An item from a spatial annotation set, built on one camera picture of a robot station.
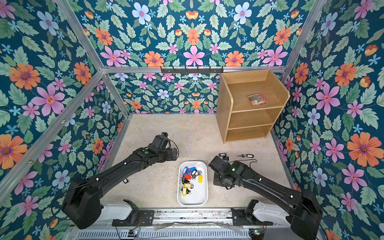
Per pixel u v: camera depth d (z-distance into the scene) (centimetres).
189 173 88
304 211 39
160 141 65
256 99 81
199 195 81
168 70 91
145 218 74
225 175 56
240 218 73
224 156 96
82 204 41
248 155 96
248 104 82
